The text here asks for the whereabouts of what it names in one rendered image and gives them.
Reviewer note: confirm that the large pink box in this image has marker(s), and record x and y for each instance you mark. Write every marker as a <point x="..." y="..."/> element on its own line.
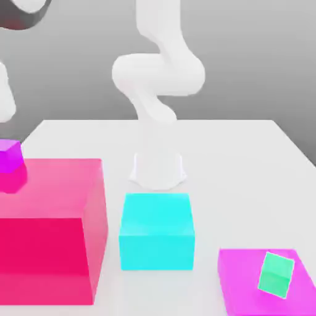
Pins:
<point x="44" y="246"/>

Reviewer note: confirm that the large cyan box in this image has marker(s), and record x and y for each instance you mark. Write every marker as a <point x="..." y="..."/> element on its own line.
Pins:
<point x="156" y="246"/>

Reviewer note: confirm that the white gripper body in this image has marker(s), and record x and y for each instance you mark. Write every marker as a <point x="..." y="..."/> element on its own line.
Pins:
<point x="5" y="98"/>

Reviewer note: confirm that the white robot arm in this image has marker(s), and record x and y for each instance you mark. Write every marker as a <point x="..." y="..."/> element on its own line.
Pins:
<point x="160" y="74"/>

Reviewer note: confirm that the large magenta box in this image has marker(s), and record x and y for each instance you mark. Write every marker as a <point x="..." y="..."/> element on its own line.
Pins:
<point x="237" y="271"/>

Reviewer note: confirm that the small green cube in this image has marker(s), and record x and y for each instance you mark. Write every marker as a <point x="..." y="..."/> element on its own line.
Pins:
<point x="275" y="276"/>

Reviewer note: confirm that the small magenta cube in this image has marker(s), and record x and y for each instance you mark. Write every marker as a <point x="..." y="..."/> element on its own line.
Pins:
<point x="9" y="158"/>

